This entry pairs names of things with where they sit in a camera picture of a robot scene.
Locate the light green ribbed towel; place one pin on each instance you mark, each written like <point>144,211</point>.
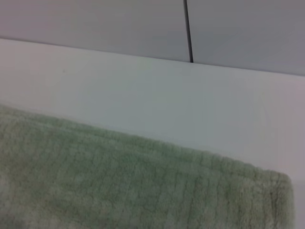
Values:
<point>133,186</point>

